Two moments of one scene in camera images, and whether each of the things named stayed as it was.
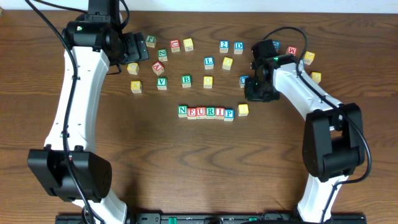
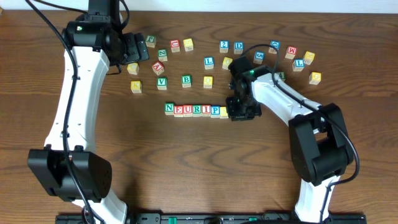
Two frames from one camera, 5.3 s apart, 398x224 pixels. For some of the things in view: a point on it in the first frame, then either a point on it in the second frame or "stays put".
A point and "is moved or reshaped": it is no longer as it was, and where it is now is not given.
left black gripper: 137,47 stays put
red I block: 219,113 → 206,110
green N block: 182,111 → 169,108
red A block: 158,68 stays put
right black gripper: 255,91 → 241,112
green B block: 186,80 stays put
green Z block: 162,55 stays put
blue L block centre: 209,62 stays put
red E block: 191,113 → 178,111
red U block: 201,112 → 188,111
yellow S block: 243,109 is moved or reshaped
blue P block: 229,114 is moved or reshaped
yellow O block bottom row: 208,82 stays put
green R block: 210,112 → 196,110
